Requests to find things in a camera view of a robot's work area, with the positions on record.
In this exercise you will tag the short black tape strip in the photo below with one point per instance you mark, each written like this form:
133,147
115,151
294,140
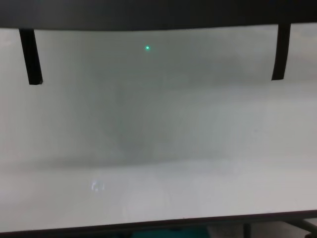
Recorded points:
281,52
31,57

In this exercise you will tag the black robot poster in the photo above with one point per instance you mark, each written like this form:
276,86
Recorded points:
148,12

